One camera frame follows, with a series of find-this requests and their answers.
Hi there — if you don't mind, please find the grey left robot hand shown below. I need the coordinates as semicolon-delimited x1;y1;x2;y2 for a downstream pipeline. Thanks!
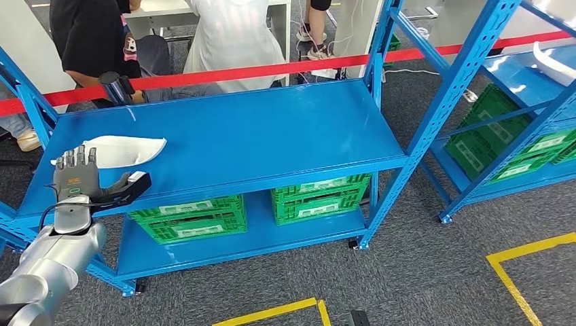
53;145;134;202

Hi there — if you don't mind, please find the white curved plastic part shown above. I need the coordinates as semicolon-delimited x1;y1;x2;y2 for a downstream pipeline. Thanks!
50;135;167;170
533;41;576;87

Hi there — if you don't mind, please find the blue metal shelf rack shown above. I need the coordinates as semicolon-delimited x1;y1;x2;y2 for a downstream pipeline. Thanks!
416;0;576;225
0;0;523;298

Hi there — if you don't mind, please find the person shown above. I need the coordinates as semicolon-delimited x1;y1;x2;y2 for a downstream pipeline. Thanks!
182;0;287;94
49;0;143;107
0;112;42;153
295;0;334;60

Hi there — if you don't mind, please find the grey chair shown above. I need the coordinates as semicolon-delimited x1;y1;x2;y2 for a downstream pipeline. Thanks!
134;35;223;103

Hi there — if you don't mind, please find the red barrier belt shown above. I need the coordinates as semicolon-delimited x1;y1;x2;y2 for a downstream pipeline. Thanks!
0;30;573;117

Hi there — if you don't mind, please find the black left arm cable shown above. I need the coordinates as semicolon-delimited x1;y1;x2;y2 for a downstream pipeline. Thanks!
38;200;114;233

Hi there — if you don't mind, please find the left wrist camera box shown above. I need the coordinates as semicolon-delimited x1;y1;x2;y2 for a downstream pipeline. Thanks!
92;170;153;210

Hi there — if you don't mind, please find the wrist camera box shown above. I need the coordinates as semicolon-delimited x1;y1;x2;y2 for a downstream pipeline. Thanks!
92;170;153;210
348;309;371;326

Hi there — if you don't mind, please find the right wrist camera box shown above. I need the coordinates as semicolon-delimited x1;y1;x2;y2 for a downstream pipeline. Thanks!
348;309;371;326

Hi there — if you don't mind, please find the white floor cable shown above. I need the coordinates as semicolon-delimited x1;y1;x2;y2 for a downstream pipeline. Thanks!
384;67;471;98

